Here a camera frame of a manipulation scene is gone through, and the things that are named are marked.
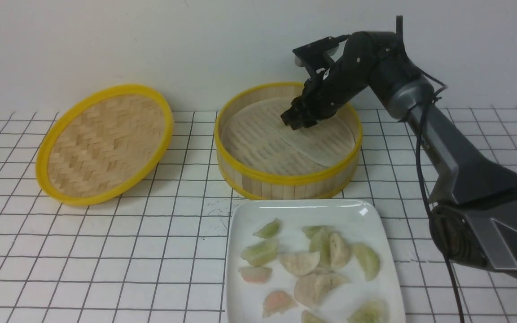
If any white steamer liner paper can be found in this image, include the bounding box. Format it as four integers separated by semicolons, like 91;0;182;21
220;97;355;176

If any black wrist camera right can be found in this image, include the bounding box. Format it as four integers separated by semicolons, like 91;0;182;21
293;35;350;78

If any green dumpling plate left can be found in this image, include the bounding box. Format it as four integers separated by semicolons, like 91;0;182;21
241;238;279;266

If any large beige dumpling lower centre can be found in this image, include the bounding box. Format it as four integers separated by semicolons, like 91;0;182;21
294;272;351;308

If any green dumpling bottom edge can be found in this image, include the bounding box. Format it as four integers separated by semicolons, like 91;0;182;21
300;310;326;323

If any bamboo steamer lid yellow rim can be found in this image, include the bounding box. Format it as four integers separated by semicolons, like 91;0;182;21
35;84;174;206

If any pink dumpling plate left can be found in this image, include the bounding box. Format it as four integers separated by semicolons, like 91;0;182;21
238;266;272;284

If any white square plate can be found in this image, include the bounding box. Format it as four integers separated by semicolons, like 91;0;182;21
224;199;406;323

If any beige dumpling plate centre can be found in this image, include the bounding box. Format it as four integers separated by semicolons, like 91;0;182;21
278;251;320;277

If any pink dumpling plate bottom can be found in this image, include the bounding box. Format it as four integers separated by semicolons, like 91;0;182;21
262;290;298;319

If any bamboo steamer basket yellow rim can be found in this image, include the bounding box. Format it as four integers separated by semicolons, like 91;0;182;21
214;82;363;200

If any pink dumpling plate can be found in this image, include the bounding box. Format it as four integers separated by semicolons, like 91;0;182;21
238;266;272;284
262;290;298;319

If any green dumpling plate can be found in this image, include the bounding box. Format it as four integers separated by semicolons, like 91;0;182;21
351;243;381;281
309;227;330;269
241;238;279;266

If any black camera cable right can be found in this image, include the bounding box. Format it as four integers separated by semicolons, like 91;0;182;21
413;67;465;323

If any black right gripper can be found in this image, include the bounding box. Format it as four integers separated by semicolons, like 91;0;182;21
280;63;371;131

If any green dumpling plate right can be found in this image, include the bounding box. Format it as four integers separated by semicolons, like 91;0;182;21
351;243;381;281

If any green dumpling plate upper centre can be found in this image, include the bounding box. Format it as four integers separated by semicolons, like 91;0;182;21
309;227;330;269

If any beige dumpling upright centre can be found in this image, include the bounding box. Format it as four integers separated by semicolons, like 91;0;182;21
329;231;351;271

